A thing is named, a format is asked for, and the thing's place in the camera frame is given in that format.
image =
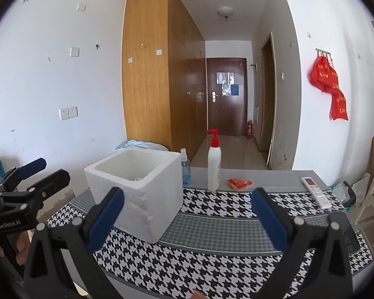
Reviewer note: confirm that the black smartphone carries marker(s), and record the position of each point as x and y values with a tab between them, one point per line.
349	233

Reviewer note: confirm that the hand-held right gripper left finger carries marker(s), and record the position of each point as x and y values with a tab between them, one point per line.
107	218

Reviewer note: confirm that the round ceiling lamp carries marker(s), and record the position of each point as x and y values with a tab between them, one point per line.
225	11

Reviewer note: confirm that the white paper notice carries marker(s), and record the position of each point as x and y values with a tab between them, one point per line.
225	78

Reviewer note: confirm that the houndstooth tablecloth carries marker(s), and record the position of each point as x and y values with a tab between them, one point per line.
212	243

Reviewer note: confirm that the dark brown entrance door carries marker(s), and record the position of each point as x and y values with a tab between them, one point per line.
226	115

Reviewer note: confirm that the blue spray bottle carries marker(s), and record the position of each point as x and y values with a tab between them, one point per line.
185	174

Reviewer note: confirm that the light blue bed sheet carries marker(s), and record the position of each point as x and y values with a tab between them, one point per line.
143	145

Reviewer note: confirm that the wooden door frame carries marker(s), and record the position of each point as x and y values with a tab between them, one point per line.
268	99

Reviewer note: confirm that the white remote control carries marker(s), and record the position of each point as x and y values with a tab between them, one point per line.
316	193

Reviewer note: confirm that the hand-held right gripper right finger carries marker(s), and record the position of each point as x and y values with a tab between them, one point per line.
268	218

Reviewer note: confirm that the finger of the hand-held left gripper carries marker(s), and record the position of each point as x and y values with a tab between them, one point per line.
53	182
32	166

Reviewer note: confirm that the red fire extinguisher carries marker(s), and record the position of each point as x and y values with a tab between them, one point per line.
249	130

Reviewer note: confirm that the person's left hand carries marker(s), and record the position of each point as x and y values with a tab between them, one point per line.
23	249

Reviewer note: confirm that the white wall socket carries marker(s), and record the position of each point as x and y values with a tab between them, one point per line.
64	113

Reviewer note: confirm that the red snack packet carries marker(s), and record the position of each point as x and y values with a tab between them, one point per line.
238	183

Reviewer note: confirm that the white light switch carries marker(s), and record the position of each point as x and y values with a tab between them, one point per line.
81	7
74	52

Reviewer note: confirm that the metal wall hook rack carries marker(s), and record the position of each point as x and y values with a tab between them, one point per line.
323	52

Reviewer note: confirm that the white foam box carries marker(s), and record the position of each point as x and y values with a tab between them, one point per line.
137	211

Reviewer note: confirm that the white tote bag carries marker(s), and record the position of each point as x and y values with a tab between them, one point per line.
363	187

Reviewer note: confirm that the red hanging cloth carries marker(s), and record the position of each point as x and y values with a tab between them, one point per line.
325	78

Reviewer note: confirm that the white pump bottle red pump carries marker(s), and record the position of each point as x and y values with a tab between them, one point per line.
214	171

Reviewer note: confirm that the white metal bed frame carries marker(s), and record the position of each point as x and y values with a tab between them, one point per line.
369	193

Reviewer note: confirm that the wooden wardrobe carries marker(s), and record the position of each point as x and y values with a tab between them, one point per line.
149	84

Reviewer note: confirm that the blue paper notice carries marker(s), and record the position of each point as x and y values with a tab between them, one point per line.
234	89

